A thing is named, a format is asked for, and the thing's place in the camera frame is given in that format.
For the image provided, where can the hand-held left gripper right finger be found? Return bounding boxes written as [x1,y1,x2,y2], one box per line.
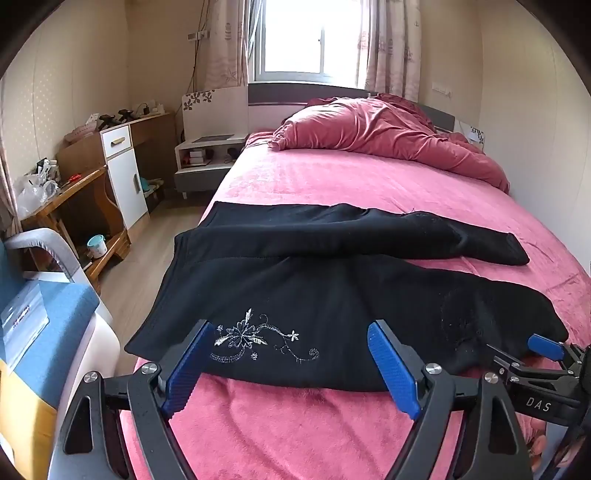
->
[367,319,532,480]

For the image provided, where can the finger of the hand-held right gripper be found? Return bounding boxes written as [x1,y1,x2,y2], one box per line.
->
[527,333,591,371]
[484,344,572,387]

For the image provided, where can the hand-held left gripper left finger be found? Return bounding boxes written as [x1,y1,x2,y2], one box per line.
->
[46,318,218,480]

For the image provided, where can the black embroidered pants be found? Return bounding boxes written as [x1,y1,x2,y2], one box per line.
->
[124,202,570,393]

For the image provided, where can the person's right hand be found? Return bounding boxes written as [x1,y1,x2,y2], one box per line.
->
[529,415,589,476]

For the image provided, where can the blue and yellow chair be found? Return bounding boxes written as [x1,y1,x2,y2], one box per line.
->
[0,228,123,462]

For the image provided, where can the clear plastic packet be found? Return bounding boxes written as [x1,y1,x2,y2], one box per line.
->
[0,281,49,343]

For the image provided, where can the bed with pink sheet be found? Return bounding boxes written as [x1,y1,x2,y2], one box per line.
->
[117,131,591,480]

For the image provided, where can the wood and white cabinet desk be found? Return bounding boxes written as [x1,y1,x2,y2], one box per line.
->
[56,112,177,232]

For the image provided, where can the white floral nightstand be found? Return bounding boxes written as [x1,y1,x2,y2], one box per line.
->
[174,88,250,200]
[457,119,486,149]

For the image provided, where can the low wooden table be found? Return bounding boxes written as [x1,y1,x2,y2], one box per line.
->
[21,166,132,296]

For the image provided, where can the clear plastic bag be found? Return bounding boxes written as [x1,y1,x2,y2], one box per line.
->
[13,173,61,217]

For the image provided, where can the pink duvet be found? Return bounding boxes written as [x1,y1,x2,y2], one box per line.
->
[268,93,511,195]

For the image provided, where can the striped beige curtain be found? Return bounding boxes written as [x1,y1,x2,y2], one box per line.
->
[0,148,23,238]

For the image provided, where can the pink basket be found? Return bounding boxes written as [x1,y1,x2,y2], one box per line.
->
[64,127,100,143]

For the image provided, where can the grey white headboard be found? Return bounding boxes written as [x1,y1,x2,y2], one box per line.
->
[248,83,458,136]

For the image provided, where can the floral beige curtain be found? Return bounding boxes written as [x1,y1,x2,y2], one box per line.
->
[203,0,266,90]
[358,0,423,104]

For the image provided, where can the white framed sliding window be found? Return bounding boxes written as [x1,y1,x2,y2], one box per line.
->
[254,0,370,86]

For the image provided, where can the black hanging cable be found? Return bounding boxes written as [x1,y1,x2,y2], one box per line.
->
[186,0,208,112]

